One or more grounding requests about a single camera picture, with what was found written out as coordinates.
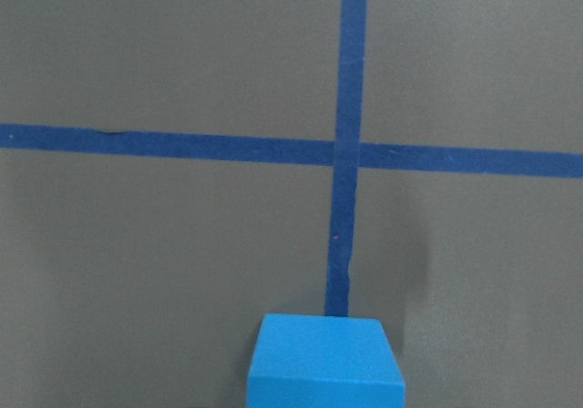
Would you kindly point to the blue wooden block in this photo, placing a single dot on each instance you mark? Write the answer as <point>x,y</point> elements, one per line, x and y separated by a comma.
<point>319,361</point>

